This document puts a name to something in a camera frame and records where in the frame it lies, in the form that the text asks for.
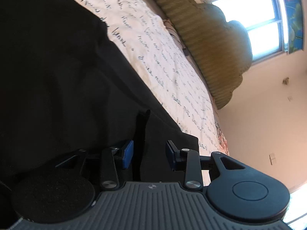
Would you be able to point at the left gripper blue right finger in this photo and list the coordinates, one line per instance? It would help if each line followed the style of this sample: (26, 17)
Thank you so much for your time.
(187, 161)

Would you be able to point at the white script-print bedspread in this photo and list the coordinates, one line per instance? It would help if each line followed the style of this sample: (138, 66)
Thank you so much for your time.
(155, 59)

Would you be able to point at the patterned pillow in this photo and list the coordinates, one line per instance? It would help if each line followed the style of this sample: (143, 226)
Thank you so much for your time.
(175, 36)

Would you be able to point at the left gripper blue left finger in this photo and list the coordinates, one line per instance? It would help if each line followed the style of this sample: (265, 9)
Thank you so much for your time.
(115, 165)

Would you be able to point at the small black device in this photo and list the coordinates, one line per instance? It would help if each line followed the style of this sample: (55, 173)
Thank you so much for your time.
(185, 51)

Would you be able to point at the olive padded headboard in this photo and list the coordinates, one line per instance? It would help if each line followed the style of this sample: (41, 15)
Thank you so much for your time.
(221, 49)

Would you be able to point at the blue floral curtain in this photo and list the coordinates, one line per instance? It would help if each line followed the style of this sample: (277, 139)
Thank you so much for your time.
(295, 20)

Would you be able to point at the window with grey frame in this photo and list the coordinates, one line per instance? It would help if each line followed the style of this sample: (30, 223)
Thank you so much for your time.
(264, 20)

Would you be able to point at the black pants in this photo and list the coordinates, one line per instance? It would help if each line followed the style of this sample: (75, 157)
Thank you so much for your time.
(66, 86)

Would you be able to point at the white wall switch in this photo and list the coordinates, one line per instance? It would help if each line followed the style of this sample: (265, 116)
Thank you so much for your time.
(272, 158)

